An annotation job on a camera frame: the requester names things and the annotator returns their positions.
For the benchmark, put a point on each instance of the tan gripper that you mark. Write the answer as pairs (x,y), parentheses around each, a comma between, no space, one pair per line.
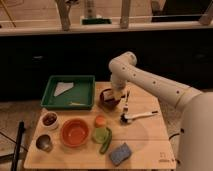
(118,93)

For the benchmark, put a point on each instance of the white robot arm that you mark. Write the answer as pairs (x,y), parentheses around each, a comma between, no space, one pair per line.
(195,150)

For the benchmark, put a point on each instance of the dark purple bowl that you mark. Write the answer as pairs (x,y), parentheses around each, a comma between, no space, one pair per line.
(111,104)

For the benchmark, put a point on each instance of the orange bowl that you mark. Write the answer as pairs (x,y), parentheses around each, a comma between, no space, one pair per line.
(74,133)

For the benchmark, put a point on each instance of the silver fork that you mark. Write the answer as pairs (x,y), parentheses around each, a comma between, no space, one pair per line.
(125,108)

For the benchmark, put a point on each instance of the orange toy fruit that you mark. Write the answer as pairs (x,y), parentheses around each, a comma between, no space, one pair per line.
(100,121)

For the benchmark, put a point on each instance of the light green lid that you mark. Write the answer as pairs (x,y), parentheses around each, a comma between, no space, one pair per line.
(100,135)

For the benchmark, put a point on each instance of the yellow strip in tray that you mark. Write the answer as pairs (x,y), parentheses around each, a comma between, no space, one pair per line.
(76,104)

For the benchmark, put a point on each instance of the green plastic tray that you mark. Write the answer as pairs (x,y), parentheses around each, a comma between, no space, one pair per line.
(82,92)

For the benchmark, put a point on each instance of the green toy vegetable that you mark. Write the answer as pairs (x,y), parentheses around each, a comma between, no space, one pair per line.
(106,144)

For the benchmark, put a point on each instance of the white paper piece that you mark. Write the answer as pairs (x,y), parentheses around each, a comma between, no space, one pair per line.
(62,87)

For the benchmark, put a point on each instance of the blue sponge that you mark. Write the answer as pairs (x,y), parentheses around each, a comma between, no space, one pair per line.
(121,153)

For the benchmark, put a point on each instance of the green block on shelf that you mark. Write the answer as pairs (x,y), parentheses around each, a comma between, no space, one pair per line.
(94,21)

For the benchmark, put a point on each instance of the small metal cup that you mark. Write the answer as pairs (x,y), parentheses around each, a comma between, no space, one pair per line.
(44,143)

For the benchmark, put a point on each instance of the black pole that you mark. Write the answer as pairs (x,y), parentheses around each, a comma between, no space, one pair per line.
(18,141)

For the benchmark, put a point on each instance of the white handled brush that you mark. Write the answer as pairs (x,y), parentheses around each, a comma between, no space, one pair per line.
(126,118)

